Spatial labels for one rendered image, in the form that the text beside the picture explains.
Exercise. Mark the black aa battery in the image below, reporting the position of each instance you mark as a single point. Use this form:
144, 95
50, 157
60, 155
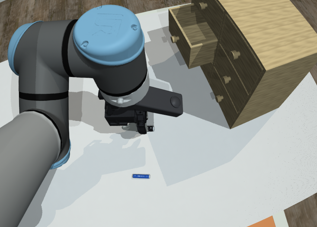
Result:
151, 128

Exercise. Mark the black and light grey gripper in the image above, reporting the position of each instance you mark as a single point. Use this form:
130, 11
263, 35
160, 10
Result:
121, 116

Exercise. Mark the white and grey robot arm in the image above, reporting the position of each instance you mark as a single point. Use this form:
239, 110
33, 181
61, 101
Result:
107, 44

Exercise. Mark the dark wooden drawer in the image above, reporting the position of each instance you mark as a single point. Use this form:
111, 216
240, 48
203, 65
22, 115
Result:
194, 38
241, 54
213, 13
207, 69
222, 96
231, 78

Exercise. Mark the brown wooden chest of drawers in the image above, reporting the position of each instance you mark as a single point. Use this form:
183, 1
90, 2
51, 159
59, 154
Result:
283, 42

